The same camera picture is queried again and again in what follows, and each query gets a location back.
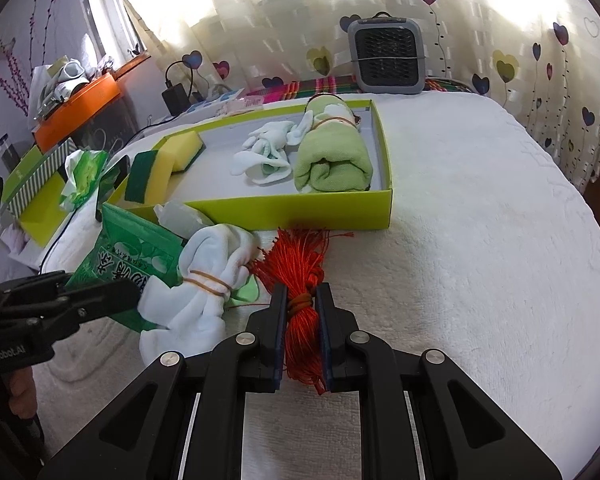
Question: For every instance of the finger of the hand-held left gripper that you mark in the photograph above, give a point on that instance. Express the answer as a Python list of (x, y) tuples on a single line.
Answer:
[(100, 300), (35, 287)]

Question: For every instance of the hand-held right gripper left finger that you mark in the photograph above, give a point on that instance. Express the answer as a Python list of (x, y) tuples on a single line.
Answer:
[(278, 360)]

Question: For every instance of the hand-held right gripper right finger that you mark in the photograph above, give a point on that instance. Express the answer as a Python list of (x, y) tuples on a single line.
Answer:
[(327, 360)]

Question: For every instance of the green printed packet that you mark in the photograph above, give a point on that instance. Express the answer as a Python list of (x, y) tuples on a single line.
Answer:
[(125, 255)]

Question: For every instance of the light green cloth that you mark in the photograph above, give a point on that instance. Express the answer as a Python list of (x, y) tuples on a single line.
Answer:
[(247, 294)]

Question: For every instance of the white sock bundle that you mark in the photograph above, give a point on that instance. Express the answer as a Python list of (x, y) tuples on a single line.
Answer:
[(200, 310)]

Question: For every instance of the translucent grey plastic bag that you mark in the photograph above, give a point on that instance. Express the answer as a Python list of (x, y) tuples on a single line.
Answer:
[(182, 220)]

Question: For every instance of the lime green shallow box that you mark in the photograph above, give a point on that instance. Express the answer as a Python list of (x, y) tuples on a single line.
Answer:
[(290, 207)]

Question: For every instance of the green towel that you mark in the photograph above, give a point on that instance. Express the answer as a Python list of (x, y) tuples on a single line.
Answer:
[(332, 160)]

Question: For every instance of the white gloves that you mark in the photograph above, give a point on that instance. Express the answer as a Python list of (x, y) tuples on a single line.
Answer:
[(267, 152)]

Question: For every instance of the person's left hand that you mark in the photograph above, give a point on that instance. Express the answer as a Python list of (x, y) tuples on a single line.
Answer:
[(17, 390)]

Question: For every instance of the green striped box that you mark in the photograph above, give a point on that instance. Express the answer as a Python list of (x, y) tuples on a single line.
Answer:
[(40, 200)]

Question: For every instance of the black phone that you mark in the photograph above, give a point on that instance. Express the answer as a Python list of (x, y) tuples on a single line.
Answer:
[(111, 190)]

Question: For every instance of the green white plastic bag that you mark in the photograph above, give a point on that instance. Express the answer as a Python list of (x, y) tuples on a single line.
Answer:
[(85, 180)]

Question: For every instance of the black lidded jar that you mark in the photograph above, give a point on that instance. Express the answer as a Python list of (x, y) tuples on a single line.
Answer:
[(7, 152)]

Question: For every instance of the dark glass tank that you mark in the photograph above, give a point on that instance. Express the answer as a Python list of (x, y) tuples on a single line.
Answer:
[(107, 125)]

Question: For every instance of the orange tray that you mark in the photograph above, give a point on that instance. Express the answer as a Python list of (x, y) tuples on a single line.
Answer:
[(75, 115)]

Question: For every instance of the pile of white packets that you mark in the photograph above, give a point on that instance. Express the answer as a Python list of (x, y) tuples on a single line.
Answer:
[(62, 82)]

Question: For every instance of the black charger adapter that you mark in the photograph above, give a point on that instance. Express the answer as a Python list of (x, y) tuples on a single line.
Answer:
[(176, 99)]

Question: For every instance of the white blue power strip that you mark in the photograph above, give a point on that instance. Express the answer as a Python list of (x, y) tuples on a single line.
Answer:
[(215, 99)]

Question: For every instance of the clear pink plastic packet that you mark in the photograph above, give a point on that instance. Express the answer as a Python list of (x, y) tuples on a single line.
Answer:
[(250, 102)]

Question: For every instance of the plaid bed sheet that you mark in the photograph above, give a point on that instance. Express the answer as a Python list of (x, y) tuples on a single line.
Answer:
[(300, 87)]

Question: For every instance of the window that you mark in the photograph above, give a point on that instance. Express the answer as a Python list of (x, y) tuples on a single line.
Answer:
[(110, 10)]

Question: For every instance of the grey space heater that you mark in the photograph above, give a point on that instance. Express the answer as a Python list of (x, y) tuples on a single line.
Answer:
[(385, 55)]

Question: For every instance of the heart print curtain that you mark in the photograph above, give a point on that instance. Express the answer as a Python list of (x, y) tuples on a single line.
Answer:
[(480, 25)]

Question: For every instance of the pink branch wall decal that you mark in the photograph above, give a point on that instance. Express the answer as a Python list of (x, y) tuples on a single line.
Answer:
[(15, 70)]

